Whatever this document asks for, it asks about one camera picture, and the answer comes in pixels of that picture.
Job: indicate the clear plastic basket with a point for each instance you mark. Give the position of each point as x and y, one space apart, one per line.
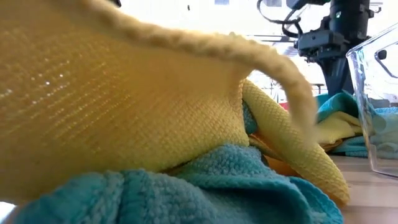
373 99

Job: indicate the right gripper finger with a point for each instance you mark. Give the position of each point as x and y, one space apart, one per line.
337 77

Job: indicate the yellow microfiber towel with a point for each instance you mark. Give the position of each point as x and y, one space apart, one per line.
335 127
124 109

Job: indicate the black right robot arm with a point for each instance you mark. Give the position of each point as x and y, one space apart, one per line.
308 3

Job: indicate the blue microfiber towel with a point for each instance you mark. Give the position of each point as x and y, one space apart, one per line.
217 186
351 147
339 104

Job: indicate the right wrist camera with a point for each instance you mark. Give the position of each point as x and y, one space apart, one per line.
311 46

